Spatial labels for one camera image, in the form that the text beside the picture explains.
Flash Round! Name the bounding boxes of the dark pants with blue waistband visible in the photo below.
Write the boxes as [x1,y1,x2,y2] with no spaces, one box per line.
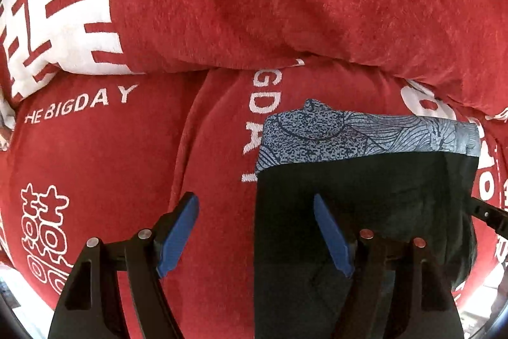
[253,98,483,339]

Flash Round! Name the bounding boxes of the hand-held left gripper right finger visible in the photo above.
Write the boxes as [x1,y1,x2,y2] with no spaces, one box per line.
[313,193,463,339]

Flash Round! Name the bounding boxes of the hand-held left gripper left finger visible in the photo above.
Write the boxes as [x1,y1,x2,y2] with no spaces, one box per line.
[48,191,200,339]

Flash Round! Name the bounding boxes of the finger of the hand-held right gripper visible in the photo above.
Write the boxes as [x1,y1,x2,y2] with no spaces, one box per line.
[471,196,508,239]

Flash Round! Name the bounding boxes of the red printed blanket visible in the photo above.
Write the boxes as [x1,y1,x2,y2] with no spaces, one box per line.
[0,0,508,336]

